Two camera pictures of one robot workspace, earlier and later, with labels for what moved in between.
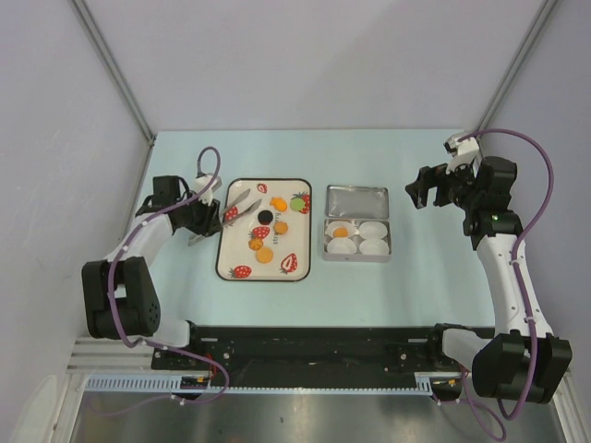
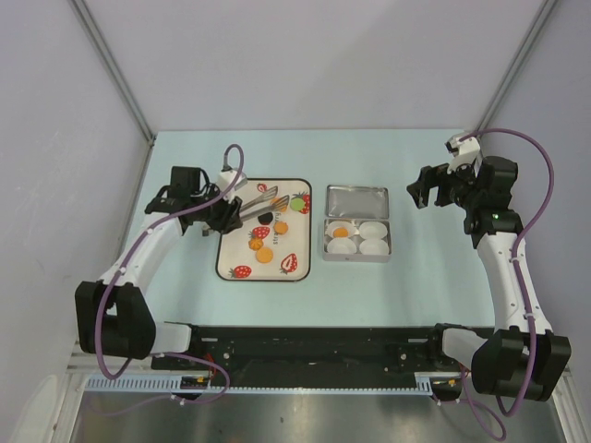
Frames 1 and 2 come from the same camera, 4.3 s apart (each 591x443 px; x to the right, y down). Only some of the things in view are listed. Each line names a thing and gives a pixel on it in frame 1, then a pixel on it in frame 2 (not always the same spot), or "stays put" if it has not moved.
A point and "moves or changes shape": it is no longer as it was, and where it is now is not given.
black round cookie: (265, 217) stays put
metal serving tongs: (227, 219) moves or changes shape
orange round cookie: (341, 233) stays put
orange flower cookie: (281, 227) stays put
